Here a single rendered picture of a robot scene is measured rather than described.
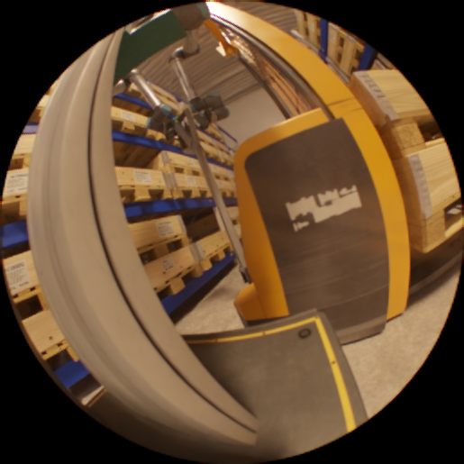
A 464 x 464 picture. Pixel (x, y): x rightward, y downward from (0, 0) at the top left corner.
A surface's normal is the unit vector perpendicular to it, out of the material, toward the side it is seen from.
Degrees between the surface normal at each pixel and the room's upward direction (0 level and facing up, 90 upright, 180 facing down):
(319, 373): 0
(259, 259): 90
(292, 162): 90
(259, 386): 0
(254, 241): 90
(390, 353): 0
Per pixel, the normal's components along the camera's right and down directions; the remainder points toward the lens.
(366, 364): -0.37, -0.93
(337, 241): -0.40, 0.20
